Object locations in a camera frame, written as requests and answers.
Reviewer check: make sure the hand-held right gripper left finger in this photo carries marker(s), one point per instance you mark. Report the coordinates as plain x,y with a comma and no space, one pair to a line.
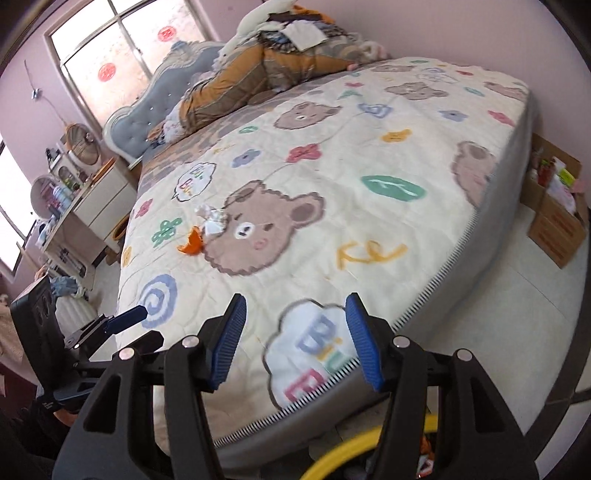
226,346

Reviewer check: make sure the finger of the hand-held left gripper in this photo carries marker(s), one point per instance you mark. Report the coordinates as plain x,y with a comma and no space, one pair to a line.
150,342
129,318

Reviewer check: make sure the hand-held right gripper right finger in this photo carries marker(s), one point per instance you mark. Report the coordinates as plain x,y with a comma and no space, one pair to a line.
364,341

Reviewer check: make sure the yellow rimmed black trash bin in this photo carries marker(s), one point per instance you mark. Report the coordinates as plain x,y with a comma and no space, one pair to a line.
360,443

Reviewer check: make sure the person's left forearm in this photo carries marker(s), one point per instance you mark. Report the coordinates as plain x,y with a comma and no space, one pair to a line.
27,443

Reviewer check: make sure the white ribbed stool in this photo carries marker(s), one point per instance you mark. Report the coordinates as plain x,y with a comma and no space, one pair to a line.
76,314

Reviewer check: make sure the blue boot with orange rim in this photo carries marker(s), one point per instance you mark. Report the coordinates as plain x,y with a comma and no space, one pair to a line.
119,230

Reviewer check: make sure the small orange wrapper piece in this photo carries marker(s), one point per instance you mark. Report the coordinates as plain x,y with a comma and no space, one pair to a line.
191,242

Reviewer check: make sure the white nightstand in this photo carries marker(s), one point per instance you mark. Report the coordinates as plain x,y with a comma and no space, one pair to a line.
106,198

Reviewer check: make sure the crumpled white paper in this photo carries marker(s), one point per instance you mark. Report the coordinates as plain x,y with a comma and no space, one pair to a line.
212,221

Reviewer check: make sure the round table mirror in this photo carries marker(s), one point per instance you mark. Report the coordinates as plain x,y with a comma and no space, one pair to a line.
44,196

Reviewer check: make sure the orange white snack bag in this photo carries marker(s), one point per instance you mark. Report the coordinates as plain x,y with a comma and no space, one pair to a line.
425,464

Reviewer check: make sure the round standing fan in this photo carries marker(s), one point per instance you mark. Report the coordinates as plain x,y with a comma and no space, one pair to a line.
83,145

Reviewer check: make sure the blue tufted headboard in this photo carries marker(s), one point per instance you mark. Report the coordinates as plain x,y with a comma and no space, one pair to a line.
138,120

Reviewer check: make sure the bed with bear print cover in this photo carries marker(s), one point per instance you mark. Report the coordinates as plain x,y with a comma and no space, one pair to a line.
369,138

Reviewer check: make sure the white floral cloth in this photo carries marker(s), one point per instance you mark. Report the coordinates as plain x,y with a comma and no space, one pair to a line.
173,120

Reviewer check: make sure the cardboard box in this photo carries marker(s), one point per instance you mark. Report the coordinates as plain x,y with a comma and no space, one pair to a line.
554,235
565,161

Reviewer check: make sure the red window decal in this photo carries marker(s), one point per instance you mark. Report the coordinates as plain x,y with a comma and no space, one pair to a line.
166,33
107,72

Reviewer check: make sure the frosted glass window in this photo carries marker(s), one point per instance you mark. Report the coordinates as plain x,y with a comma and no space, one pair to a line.
129,55

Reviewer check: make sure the orange grey quilt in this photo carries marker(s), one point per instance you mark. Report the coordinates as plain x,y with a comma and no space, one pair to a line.
240,78

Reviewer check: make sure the pink beige plush toy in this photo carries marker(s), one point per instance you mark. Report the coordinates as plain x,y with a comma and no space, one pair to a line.
369,53

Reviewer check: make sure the pile of dark clothes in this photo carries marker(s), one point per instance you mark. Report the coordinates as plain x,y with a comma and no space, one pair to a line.
332,27

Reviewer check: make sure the long white plush toy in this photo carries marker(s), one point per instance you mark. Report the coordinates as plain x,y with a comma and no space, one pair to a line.
251,18

